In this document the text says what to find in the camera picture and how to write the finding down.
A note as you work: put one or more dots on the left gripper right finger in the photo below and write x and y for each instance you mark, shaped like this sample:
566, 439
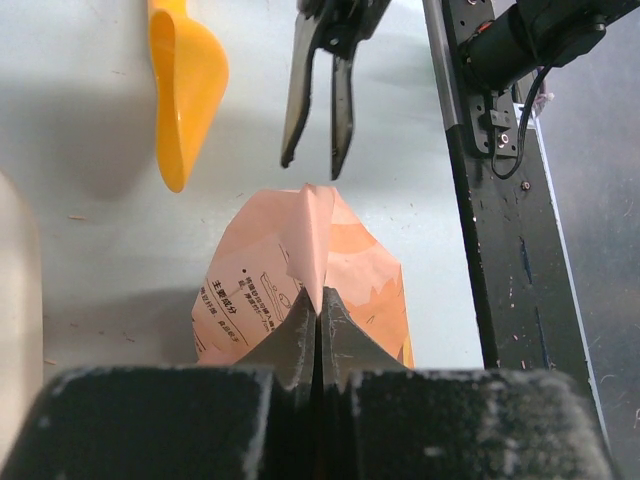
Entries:
385, 421

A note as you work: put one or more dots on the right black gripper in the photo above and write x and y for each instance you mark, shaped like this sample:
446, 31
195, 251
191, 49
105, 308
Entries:
336, 27

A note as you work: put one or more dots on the yellow plastic scoop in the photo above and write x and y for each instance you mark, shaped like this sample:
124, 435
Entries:
191, 74

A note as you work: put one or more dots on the white orange litter box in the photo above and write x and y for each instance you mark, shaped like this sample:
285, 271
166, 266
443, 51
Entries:
21, 311

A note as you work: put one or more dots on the pink cat litter bag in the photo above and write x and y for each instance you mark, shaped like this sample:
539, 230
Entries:
280, 243

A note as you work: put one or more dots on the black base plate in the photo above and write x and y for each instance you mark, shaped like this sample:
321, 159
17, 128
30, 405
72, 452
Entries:
524, 296

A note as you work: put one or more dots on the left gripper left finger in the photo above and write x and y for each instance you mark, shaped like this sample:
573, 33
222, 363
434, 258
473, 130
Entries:
251, 420

